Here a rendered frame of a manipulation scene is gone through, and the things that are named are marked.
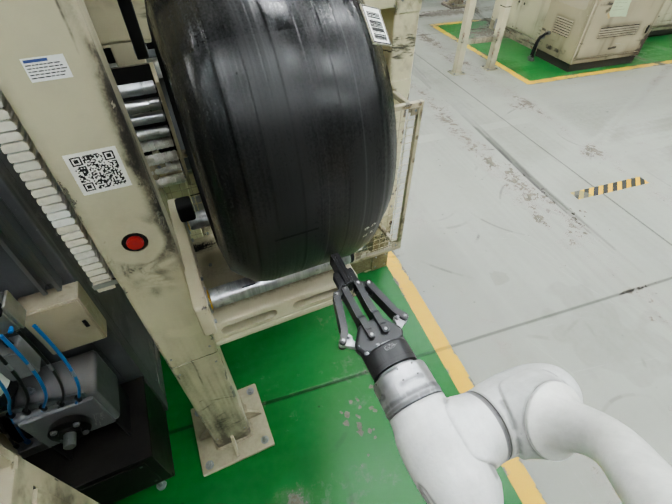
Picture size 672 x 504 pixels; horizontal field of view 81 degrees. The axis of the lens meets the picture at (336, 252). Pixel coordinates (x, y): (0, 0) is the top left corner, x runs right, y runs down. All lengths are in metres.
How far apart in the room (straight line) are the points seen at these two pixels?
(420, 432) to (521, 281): 1.79
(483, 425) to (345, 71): 0.51
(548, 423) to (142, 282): 0.76
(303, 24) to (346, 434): 1.42
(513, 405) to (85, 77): 0.74
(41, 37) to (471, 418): 0.74
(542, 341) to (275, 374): 1.23
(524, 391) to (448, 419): 0.11
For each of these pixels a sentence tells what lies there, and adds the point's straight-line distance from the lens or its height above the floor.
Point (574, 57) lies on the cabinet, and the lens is 5.07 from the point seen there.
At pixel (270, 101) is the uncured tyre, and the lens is 0.55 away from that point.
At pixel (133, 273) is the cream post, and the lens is 0.89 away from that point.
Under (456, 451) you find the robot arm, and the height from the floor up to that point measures 1.05.
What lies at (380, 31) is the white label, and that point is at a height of 1.40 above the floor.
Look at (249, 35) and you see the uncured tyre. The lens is 0.57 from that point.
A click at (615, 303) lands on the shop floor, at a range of 2.43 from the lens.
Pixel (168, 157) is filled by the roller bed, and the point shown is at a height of 1.00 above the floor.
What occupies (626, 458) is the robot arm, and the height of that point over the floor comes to 1.17.
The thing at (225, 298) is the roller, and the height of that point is 0.91.
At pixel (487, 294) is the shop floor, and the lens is 2.16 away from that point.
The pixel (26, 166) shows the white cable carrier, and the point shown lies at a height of 1.25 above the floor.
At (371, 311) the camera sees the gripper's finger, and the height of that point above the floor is 1.04.
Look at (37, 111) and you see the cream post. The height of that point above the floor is 1.33.
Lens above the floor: 1.58
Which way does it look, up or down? 45 degrees down
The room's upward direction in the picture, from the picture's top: straight up
